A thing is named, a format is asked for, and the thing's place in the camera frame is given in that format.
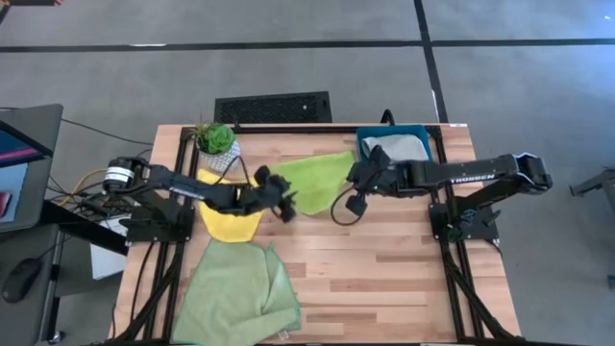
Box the yellow cable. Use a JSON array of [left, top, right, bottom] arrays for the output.
[[57, 167, 110, 208]]

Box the pale green towel teal edge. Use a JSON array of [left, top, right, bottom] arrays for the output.
[[171, 238, 303, 346]]

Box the grey chair base leg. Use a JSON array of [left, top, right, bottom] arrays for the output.
[[569, 167, 615, 198]]

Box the lime green microfiber towel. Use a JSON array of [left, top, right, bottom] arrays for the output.
[[270, 150, 357, 216]]

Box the black desk support bar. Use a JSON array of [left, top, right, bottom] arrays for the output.
[[40, 199, 129, 256]]

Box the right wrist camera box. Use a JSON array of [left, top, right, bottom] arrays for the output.
[[345, 194, 369, 217]]

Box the white paper sheet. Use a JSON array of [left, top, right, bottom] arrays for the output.
[[89, 215, 129, 281]]

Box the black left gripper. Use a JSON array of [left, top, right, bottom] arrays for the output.
[[239, 165, 299, 224]]

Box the succulent plant in patterned pot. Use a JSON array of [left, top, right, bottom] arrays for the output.
[[184, 119, 241, 173]]

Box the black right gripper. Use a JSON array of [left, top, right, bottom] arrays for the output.
[[346, 143, 427, 198]]

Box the thin black floor cable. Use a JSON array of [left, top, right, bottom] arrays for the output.
[[60, 117, 155, 146]]

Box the monitor on side desk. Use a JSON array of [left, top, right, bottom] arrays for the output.
[[0, 103, 64, 235]]

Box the black cable bundle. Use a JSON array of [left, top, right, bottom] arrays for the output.
[[76, 190, 127, 216]]

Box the teal plastic bin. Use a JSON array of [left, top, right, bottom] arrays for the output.
[[355, 124, 433, 165]]

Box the grey side desk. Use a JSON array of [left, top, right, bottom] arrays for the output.
[[0, 223, 63, 346]]

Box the yellow microfiber towel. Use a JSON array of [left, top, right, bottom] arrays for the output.
[[196, 167, 265, 244]]

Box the grey waffle microfiber towel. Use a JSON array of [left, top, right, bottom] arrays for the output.
[[360, 133, 431, 163]]

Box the black computer mouse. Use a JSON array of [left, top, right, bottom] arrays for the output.
[[1, 258, 43, 305]]

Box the black camera cable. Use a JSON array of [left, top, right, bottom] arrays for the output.
[[213, 154, 251, 188], [330, 185, 366, 227]]

